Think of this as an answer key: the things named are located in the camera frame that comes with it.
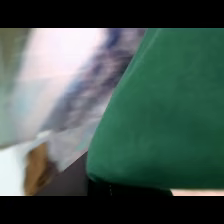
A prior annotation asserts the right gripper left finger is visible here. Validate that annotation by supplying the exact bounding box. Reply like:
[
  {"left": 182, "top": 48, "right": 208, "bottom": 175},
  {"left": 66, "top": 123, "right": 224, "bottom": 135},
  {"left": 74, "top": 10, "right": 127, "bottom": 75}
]
[{"left": 87, "top": 177, "right": 112, "bottom": 197}]

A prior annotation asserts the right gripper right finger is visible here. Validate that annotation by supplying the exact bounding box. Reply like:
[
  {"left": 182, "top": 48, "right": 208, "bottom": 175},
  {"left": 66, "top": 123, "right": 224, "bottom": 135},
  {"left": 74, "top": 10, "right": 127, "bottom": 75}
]
[{"left": 110, "top": 183, "right": 174, "bottom": 197}]

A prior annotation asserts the green T-shirt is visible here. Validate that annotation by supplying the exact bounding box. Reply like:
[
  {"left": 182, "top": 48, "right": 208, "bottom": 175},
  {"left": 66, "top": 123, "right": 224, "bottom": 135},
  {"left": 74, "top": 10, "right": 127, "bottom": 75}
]
[{"left": 85, "top": 28, "right": 224, "bottom": 192}]

